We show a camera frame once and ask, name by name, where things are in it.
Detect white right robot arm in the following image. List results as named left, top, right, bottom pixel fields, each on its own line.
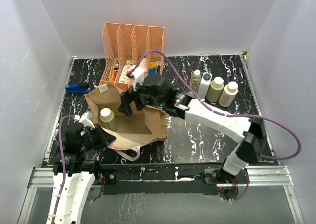
left=118, top=74, right=266, bottom=183

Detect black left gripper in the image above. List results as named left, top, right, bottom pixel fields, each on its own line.
left=79, top=123, right=116, bottom=152

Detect green bottle beige cap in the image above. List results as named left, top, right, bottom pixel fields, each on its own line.
left=100, top=108, right=118, bottom=132
left=206, top=77, right=224, bottom=102
left=218, top=81, right=238, bottom=107

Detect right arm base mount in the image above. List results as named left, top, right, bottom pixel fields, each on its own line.
left=200, top=168, right=249, bottom=189

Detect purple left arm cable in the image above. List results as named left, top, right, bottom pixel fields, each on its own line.
left=45, top=115, right=81, bottom=222

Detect white bottle dark grey cap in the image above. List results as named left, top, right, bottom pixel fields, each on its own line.
left=197, top=72, right=212, bottom=99

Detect blue stapler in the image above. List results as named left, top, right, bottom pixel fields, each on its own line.
left=65, top=83, right=92, bottom=93

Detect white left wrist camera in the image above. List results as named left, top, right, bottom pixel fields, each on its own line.
left=75, top=111, right=95, bottom=129

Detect yellow blue small boxes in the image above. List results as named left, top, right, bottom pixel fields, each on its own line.
left=148, top=61, right=161, bottom=75

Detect white medicine box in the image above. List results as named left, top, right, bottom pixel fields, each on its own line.
left=118, top=64, right=131, bottom=84

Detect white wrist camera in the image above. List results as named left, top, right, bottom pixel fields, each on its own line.
left=75, top=111, right=95, bottom=129
left=127, top=65, right=145, bottom=91

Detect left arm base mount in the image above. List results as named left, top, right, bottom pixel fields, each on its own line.
left=93, top=169, right=118, bottom=186

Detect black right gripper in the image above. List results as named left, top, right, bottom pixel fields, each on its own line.
left=118, top=77, right=163, bottom=118

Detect clear bottle amber liquid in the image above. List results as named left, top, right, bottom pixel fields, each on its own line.
left=190, top=69, right=201, bottom=92

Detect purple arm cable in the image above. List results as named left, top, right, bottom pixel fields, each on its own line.
left=133, top=49, right=302, bottom=202
left=45, top=115, right=81, bottom=222

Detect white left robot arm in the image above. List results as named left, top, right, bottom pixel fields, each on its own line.
left=46, top=123, right=116, bottom=224

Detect brown canvas tote bag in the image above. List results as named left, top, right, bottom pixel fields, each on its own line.
left=84, top=84, right=167, bottom=162

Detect pink plastic file organizer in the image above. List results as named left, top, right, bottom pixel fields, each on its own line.
left=99, top=23, right=165, bottom=90

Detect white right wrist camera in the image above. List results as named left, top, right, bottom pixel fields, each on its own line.
left=127, top=65, right=145, bottom=91

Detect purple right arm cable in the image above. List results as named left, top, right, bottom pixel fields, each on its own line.
left=133, top=49, right=302, bottom=202

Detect orange items in organizer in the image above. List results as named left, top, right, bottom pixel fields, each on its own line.
left=107, top=58, right=119, bottom=82

